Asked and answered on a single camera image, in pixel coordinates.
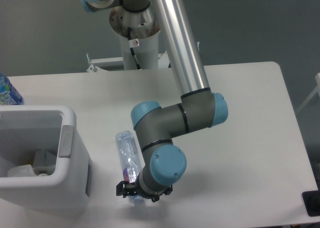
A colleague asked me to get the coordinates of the clear plastic wrapper bag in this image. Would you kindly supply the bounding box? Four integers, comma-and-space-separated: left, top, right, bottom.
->
7, 149, 57, 178

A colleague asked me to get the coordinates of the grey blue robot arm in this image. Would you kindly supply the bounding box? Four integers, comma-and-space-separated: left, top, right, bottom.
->
80, 0, 228, 202

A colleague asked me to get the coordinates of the white furniture leg at right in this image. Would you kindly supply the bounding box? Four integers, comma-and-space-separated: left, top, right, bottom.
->
296, 73, 320, 114

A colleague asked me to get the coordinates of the blue labelled water bottle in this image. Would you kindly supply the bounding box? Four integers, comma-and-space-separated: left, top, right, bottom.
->
0, 73, 24, 106

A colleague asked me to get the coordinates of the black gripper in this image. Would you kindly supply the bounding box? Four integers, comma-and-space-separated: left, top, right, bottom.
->
116, 180, 173, 203

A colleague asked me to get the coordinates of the black clamp at table corner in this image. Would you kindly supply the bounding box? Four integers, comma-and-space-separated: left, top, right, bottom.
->
302, 190, 320, 217

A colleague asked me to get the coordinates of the white plastic trash can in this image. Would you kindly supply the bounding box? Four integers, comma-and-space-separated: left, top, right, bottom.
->
0, 105, 93, 210

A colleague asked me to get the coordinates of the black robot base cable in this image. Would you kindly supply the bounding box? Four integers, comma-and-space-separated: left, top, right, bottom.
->
126, 26, 142, 71

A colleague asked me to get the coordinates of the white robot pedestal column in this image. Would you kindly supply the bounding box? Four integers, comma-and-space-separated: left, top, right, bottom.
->
109, 6, 160, 70

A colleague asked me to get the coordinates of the crushed clear plastic bottle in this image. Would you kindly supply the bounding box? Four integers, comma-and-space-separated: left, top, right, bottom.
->
114, 130, 147, 208

